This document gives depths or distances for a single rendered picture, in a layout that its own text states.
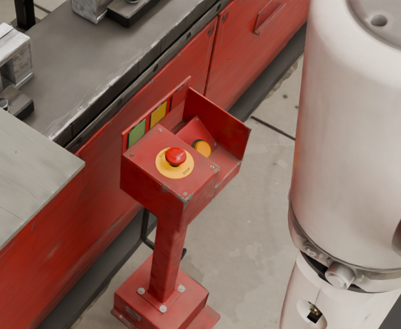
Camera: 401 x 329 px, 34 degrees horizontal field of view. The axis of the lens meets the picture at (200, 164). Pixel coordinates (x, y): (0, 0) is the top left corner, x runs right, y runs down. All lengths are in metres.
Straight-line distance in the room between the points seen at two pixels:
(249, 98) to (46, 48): 1.20
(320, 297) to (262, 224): 1.76
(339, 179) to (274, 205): 1.89
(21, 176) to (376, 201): 0.74
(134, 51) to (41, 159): 0.40
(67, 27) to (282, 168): 1.14
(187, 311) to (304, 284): 1.46
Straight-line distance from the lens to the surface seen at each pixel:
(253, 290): 2.01
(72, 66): 1.26
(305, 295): 0.37
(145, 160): 1.24
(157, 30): 1.33
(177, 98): 1.30
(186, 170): 1.23
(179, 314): 1.82
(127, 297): 1.82
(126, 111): 1.35
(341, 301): 0.36
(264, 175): 2.23
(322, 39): 0.24
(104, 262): 1.95
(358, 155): 0.26
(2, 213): 0.93
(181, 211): 1.23
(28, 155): 0.98
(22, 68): 1.21
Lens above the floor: 1.79
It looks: 54 degrees down
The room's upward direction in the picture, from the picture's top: 12 degrees clockwise
